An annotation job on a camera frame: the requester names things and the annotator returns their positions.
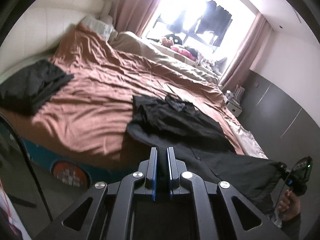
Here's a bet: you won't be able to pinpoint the black button-up shirt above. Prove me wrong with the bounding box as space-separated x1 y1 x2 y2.
126 95 281 214

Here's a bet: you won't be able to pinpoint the hanging dark clothes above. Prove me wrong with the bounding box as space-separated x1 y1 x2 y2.
196 0 232 47

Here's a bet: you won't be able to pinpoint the person's right hand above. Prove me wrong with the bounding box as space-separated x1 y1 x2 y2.
278 190 301 222

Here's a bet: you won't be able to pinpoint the white bedside cabinet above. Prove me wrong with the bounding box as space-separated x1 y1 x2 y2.
223 90 242 118

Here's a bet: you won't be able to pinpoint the brown bed duvet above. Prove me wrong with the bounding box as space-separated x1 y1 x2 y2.
1 24 243 170

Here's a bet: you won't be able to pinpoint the pink right curtain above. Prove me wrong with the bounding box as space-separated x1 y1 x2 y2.
219 13 272 91

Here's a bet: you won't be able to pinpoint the pink curtain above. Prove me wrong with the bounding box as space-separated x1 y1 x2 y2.
219 13 272 91
113 0 161 36

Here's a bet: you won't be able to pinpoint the beige duvet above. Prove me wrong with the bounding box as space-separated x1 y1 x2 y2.
108 31 218 85

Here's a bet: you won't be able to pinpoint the folded black garment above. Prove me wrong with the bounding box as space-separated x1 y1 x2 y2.
1 60 74 116

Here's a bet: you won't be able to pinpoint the white pillow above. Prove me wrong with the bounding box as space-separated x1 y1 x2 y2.
80 15 118 41

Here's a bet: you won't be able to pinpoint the pink left curtain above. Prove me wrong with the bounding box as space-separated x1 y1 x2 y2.
113 0 161 36

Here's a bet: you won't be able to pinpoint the cream padded headboard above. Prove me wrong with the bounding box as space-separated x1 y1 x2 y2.
1 0 112 74

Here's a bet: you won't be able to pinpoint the black cable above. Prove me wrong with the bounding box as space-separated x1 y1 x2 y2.
0 113 54 222

